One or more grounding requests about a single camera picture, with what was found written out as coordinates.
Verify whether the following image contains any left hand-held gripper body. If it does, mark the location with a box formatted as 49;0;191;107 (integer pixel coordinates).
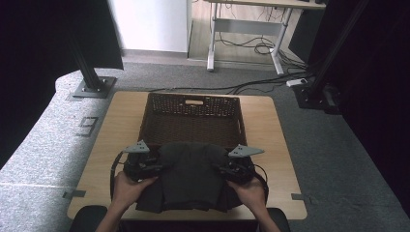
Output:
123;139;162;182

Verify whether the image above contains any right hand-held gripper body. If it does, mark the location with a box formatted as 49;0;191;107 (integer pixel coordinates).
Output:
221;143;266;186

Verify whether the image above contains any dark grey cloth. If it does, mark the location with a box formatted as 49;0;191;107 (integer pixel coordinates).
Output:
134;141;245;215

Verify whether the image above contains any brown woven basket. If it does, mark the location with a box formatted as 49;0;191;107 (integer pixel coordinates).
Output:
137;92;249;153

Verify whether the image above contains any person's left hand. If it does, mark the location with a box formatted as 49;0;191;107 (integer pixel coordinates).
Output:
111;169;160;211

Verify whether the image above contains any person's right hand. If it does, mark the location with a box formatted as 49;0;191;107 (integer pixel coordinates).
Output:
225;176;268;215

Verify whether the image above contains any black armrest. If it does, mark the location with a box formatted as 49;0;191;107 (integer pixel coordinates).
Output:
266;207;292;232
68;204;109;232

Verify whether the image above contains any black slanted metal stand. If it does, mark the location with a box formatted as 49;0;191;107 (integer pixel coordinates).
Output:
291;0;371;114

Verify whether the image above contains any black curtain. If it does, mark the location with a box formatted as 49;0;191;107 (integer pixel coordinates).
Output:
307;0;410;220
0;0;125;170

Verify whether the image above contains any white cabinet panel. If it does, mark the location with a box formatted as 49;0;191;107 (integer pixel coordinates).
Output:
107;0;193;54

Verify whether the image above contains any black computer case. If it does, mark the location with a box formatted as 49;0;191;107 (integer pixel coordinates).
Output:
287;8;325;64

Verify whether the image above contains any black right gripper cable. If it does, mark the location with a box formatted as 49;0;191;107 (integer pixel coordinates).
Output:
251;163;271;202

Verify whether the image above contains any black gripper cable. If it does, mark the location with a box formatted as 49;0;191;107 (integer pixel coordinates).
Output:
108;150;128;201
251;163;271;202

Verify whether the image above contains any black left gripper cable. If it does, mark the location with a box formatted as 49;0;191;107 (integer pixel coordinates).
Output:
108;150;128;201

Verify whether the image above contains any bundle of black floor cables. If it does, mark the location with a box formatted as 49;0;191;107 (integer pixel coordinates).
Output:
151;32;318;96

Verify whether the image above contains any black stand with base plate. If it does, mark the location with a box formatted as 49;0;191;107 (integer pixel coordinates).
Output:
68;32;118;100

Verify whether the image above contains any white desk frame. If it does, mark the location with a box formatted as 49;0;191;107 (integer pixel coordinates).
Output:
203;0;327;76

